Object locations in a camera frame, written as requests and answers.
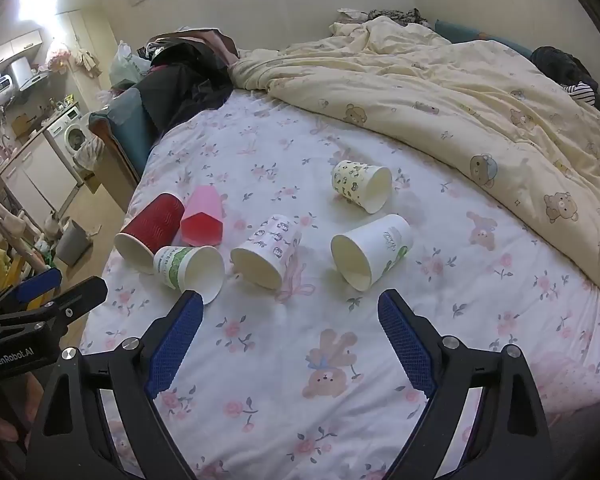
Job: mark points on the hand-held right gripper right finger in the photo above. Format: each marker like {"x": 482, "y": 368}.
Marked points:
{"x": 405, "y": 347}

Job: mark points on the teal bed frame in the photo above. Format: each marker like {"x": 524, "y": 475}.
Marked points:
{"x": 130, "y": 125}

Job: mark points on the yellow bear print duvet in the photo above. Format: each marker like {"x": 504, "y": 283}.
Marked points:
{"x": 430, "y": 85}

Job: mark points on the floral bed sheet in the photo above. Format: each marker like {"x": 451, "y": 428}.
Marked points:
{"x": 280, "y": 160}

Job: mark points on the cream patterned paper cup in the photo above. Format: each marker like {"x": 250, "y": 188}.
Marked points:
{"x": 350, "y": 182}

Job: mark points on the white wall cabinets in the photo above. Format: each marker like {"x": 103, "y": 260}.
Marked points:
{"x": 15, "y": 42}

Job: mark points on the beige hanging cloth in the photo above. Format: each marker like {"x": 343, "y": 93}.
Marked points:
{"x": 86, "y": 60}

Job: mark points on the white floor cabinet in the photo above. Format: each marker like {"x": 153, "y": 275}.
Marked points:
{"x": 40, "y": 170}

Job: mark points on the pink plastic cup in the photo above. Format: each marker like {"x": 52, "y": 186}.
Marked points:
{"x": 202, "y": 210}

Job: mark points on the patterned dark cloth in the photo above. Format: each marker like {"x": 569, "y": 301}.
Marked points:
{"x": 397, "y": 15}

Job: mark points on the white water heater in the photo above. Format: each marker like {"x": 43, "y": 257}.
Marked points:
{"x": 20, "y": 72}

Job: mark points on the blue pillow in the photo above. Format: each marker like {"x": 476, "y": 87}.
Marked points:
{"x": 460, "y": 32}

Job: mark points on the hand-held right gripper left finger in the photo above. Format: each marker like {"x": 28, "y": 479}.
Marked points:
{"x": 176, "y": 347}

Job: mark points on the pile of dark clothes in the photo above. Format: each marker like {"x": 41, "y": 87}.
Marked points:
{"x": 190, "y": 85}

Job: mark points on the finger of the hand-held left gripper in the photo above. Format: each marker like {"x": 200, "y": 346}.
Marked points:
{"x": 32, "y": 287}
{"x": 77, "y": 297}

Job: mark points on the panda print paper cup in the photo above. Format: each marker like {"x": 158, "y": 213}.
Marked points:
{"x": 275, "y": 235}

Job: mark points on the dark garment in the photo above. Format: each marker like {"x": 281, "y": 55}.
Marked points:
{"x": 555, "y": 62}

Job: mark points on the beige hanging clothes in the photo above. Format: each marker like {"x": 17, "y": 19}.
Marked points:
{"x": 0, "y": 220}

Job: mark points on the green label paper cup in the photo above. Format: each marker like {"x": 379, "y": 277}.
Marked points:
{"x": 172, "y": 265}

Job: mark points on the red ribbed paper cup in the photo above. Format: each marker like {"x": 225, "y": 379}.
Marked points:
{"x": 152, "y": 220}

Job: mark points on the white plastic bag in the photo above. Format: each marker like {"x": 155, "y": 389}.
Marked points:
{"x": 125, "y": 67}

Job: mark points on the striped garment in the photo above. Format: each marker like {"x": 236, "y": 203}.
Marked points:
{"x": 582, "y": 91}

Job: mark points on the white cup with green print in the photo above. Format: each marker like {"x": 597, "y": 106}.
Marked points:
{"x": 380, "y": 240}

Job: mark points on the white washing machine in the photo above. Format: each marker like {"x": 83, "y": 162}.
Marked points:
{"x": 72, "y": 135}

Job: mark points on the cloth on laundry basket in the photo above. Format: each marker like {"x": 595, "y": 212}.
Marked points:
{"x": 89, "y": 152}

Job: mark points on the grey trash bin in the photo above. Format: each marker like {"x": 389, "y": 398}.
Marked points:
{"x": 72, "y": 242}

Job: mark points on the pink hanging cloth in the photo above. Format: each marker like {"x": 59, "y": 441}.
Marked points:
{"x": 59, "y": 56}

